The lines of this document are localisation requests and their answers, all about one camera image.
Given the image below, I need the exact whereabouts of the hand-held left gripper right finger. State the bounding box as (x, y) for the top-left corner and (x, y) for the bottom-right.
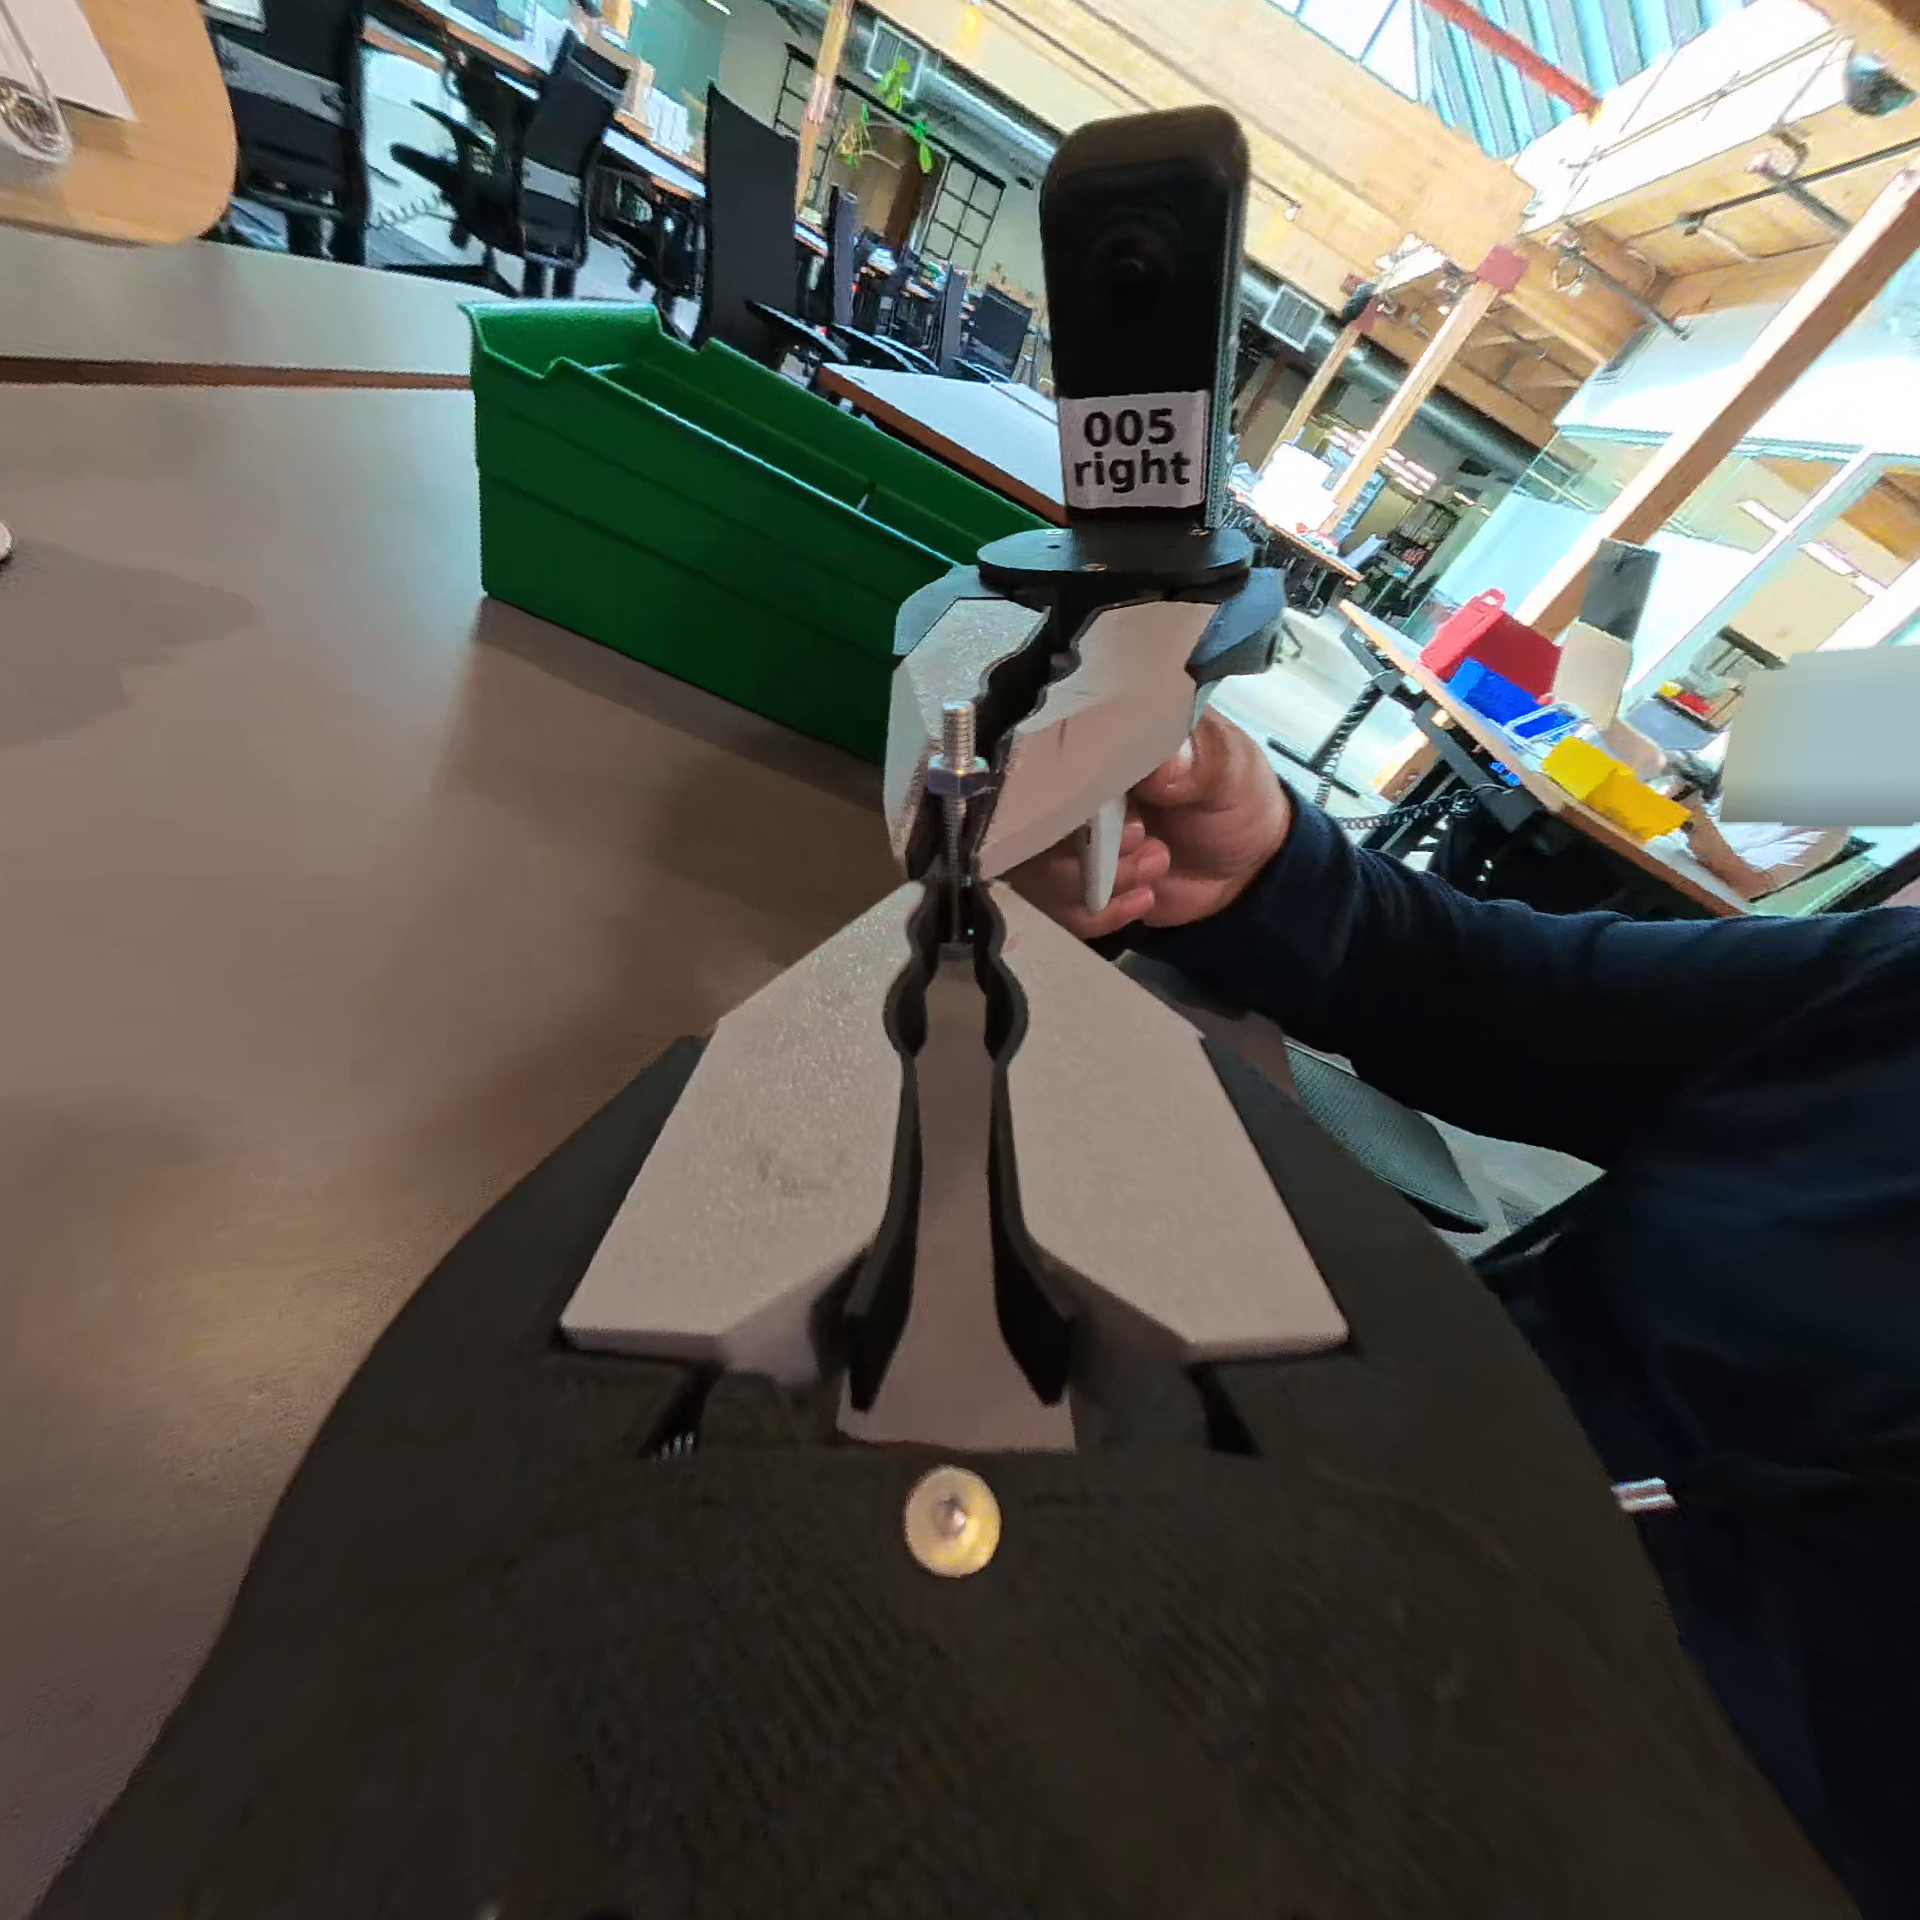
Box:
(973, 883), (1353, 1409)

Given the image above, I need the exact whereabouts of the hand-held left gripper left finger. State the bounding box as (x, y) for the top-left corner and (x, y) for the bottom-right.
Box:
(561, 883), (934, 1409)

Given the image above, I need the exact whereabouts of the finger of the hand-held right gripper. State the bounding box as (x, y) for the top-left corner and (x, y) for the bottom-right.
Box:
(882, 566), (1105, 881)
(967, 598), (1221, 885)

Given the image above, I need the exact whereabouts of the silver hex bolt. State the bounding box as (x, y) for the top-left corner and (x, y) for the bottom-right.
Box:
(937, 701), (977, 963)

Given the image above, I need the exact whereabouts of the green plastic bin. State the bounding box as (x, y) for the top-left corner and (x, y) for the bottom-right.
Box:
(459, 299), (1053, 767)

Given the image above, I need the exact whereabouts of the person's right forearm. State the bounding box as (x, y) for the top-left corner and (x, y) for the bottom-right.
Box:
(1133, 787), (1920, 1203)

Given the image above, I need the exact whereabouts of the person's right hand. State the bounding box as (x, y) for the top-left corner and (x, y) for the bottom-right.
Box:
(1049, 710), (1297, 939)

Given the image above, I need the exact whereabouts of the black mesh office chair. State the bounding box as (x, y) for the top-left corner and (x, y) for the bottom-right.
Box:
(1290, 1042), (1488, 1233)

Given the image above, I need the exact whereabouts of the wood-edged white desk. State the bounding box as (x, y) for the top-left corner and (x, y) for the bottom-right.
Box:
(817, 364), (1082, 524)

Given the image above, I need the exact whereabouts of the hanging green plant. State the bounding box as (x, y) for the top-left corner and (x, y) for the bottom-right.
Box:
(837, 57), (941, 179)

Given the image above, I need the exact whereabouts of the red plastic bin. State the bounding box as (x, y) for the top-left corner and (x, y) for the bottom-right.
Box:
(1417, 587), (1562, 700)

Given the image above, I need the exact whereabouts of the black high-back office chair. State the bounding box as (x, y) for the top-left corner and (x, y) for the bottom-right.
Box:
(698, 83), (848, 367)

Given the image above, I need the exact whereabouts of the cluttered wooden desk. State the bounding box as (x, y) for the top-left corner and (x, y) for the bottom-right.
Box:
(1336, 598), (1877, 916)

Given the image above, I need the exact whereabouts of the person's body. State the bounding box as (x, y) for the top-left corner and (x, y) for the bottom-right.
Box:
(1478, 900), (1920, 1920)

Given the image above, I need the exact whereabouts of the paper instruction sheet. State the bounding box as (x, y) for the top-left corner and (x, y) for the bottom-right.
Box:
(0, 0), (139, 122)

